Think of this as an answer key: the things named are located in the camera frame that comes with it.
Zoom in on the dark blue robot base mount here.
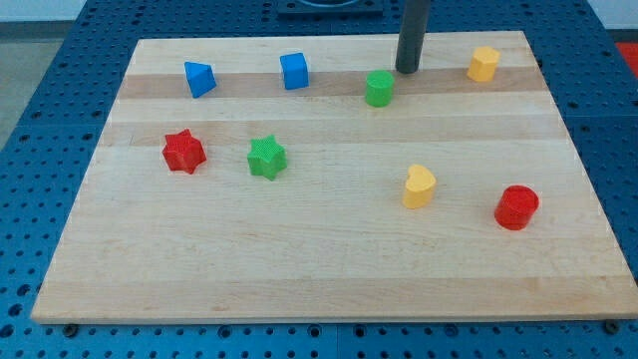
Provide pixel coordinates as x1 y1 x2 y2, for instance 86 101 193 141
276 0 384 19

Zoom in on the blue triangle block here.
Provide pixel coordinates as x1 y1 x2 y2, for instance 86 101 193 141
184 62 217 98

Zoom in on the light wooden board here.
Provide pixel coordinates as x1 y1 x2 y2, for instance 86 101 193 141
31 31 637 324

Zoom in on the red star block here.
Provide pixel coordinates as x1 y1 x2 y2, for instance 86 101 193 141
161 129 206 175

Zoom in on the blue cube block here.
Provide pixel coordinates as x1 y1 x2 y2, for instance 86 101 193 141
280 52 309 90

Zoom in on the yellow hexagon block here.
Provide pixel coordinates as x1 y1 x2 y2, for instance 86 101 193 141
467 46 500 82

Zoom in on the yellow heart block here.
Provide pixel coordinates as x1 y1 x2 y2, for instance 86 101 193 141
402 165 437 209

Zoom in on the green cylinder block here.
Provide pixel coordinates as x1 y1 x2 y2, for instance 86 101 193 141
365 70 395 108

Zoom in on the red cylinder block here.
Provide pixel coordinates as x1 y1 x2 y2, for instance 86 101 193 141
493 184 539 230

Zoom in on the green star block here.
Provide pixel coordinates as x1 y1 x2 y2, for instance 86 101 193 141
247 135 287 180

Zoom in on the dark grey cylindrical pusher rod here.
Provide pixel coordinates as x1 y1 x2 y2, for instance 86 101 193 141
395 0 431 74

